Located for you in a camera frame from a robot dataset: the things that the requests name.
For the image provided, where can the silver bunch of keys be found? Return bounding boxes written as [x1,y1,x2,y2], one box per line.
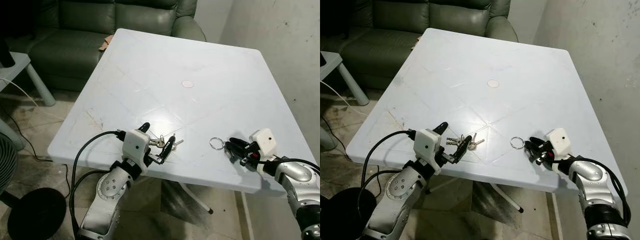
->
[148,135,185,151]
[446,132,485,151]

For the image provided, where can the white slanted table leg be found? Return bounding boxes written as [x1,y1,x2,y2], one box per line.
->
[486,182,525,214]
[176,182,215,215]

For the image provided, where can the white upright table leg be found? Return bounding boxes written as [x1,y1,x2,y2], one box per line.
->
[550,192,564,240]

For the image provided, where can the white plastic table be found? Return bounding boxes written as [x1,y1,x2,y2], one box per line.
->
[346,27,627,240]
[47,28,317,240]

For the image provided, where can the dark green leather sofa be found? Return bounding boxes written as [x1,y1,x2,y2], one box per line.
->
[9,0,207,93]
[327,0,519,91]

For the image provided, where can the black round fan base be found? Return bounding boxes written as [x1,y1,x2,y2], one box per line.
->
[7,187,68,240]
[320,187,377,240]

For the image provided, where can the small grey side table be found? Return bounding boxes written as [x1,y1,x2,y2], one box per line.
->
[320,50,370,107]
[0,51,56,108]

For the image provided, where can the grey fan guard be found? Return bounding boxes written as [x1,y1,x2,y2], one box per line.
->
[0,118,26,197]

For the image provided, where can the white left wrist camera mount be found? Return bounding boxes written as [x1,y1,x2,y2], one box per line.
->
[413,128,445,175]
[121,129,152,174]

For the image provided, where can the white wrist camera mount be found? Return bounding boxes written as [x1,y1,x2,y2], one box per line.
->
[121,129,152,174]
[544,127,573,159]
[413,128,445,175]
[248,128,278,158]

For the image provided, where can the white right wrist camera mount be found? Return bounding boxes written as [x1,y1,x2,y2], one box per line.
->
[248,128,278,158]
[544,127,573,159]

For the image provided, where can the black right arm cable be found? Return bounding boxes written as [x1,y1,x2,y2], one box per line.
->
[569,157,632,227]
[256,158,321,175]

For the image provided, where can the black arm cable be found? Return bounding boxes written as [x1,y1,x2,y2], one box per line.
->
[362,129,417,201]
[569,157,632,227]
[70,130,127,211]
[256,158,321,175]
[68,169,110,236]
[356,169,403,226]

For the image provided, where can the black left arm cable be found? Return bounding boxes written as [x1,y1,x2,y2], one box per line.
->
[356,169,403,226]
[70,130,127,211]
[362,129,417,201]
[68,169,110,236]

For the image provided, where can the thin black floor cable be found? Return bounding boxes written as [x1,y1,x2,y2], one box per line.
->
[320,115,337,137]
[0,116,72,197]

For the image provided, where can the thin white floor cable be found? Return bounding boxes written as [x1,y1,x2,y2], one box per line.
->
[0,77,53,122]
[320,80,371,118]

